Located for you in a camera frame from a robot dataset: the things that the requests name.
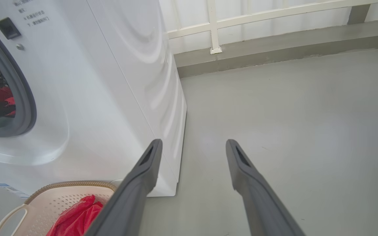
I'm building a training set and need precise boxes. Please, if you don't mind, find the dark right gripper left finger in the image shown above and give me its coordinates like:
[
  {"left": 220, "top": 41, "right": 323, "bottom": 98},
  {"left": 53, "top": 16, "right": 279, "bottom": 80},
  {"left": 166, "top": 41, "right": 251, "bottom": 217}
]
[{"left": 84, "top": 139, "right": 163, "bottom": 236}]

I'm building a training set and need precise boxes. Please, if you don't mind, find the cream basket with brown rim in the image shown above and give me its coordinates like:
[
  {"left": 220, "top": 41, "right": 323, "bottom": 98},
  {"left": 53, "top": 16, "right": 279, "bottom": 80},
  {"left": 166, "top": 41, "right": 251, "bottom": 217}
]
[{"left": 0, "top": 181, "right": 118, "bottom": 236}]

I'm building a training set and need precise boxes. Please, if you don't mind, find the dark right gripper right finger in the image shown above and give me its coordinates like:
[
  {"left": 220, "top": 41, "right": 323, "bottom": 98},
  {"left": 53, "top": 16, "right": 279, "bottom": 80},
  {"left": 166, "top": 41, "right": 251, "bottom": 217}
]
[{"left": 226, "top": 139, "right": 306, "bottom": 236}]

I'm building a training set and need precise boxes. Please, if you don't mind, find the blue energy label sticker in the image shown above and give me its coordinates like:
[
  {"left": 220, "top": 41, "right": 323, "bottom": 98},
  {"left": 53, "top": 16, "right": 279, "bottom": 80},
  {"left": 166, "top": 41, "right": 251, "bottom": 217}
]
[{"left": 0, "top": 183, "right": 30, "bottom": 199}]

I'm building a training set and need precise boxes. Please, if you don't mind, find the white metal railing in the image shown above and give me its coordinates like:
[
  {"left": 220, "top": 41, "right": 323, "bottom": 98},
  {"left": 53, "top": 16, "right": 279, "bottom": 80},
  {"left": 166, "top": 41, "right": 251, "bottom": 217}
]
[{"left": 168, "top": 0, "right": 378, "bottom": 55}]

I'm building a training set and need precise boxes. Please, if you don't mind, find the white front-load washing machine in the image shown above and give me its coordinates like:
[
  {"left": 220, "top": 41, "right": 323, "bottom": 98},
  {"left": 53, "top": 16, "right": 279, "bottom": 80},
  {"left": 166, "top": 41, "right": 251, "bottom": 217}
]
[{"left": 0, "top": 0, "right": 187, "bottom": 198}]

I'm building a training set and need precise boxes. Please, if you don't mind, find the red sports garment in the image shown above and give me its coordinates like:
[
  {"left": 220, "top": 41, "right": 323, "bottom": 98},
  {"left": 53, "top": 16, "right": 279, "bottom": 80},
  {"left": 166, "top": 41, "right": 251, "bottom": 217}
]
[
  {"left": 0, "top": 87, "right": 16, "bottom": 117},
  {"left": 46, "top": 195, "right": 104, "bottom": 236}
]

